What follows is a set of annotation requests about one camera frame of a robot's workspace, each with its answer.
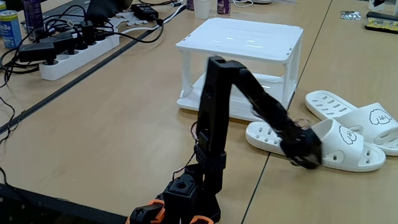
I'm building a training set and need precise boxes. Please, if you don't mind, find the black power plug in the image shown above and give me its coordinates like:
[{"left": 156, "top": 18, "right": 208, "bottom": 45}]
[{"left": 80, "top": 20, "right": 96, "bottom": 47}]

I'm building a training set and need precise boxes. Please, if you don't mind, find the white plastic shoe rack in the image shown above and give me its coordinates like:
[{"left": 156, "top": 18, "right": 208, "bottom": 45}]
[{"left": 175, "top": 17, "right": 304, "bottom": 123}]

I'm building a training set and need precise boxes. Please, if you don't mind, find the thin black cable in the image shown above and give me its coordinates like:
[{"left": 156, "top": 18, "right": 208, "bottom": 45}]
[{"left": 0, "top": 96, "right": 26, "bottom": 146}]

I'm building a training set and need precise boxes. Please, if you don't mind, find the white power strip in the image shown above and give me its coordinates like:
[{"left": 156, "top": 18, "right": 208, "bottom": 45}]
[{"left": 39, "top": 33, "right": 121, "bottom": 82}]

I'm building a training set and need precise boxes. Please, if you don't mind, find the black and yellow box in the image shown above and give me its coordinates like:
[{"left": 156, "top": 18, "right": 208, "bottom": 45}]
[{"left": 364, "top": 11, "right": 398, "bottom": 34}]

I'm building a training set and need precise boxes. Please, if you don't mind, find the white printed bracket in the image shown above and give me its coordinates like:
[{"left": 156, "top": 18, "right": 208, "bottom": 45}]
[{"left": 108, "top": 12, "right": 149, "bottom": 29}]

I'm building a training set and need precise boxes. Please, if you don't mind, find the white paper cup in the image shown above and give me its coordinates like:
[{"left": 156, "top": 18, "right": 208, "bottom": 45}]
[{"left": 193, "top": 0, "right": 213, "bottom": 20}]

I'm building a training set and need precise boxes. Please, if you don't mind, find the tall purple can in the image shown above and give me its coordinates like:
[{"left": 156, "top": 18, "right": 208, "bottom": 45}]
[{"left": 22, "top": 0, "right": 46, "bottom": 42}]

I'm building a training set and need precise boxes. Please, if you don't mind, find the black cable with ferrite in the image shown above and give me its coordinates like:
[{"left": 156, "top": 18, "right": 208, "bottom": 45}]
[{"left": 93, "top": 17, "right": 165, "bottom": 44}]

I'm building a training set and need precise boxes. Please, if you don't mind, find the black tangled cable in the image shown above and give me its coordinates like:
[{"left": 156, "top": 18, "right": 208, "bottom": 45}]
[{"left": 0, "top": 46, "right": 41, "bottom": 90}]

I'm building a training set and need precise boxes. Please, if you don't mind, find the black laptop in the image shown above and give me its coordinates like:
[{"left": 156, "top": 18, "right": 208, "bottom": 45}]
[{"left": 43, "top": 0, "right": 134, "bottom": 27}]

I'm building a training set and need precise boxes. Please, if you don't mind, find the clear plastic box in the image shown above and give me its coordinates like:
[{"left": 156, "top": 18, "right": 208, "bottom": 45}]
[{"left": 368, "top": 0, "right": 398, "bottom": 16}]

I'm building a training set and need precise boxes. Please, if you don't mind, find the white coiled cable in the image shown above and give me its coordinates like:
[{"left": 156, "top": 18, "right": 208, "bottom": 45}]
[{"left": 231, "top": 0, "right": 255, "bottom": 9}]

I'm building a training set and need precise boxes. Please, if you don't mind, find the white slipper with dog print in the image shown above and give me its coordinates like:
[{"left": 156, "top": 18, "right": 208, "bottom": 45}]
[
  {"left": 304, "top": 90, "right": 398, "bottom": 157},
  {"left": 245, "top": 118, "right": 387, "bottom": 173}
]

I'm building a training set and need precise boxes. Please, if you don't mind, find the black power adapter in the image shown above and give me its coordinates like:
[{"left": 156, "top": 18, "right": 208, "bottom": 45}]
[
  {"left": 45, "top": 30, "right": 76, "bottom": 56},
  {"left": 17, "top": 42, "right": 59, "bottom": 66},
  {"left": 130, "top": 2, "right": 160, "bottom": 21}
]

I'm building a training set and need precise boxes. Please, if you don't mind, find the white power cable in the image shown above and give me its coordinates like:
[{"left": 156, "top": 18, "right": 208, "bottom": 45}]
[{"left": 119, "top": 4, "right": 187, "bottom": 35}]

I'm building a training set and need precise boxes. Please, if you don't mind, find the blue drink can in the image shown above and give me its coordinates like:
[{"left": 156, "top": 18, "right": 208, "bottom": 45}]
[{"left": 0, "top": 9, "right": 23, "bottom": 49}]

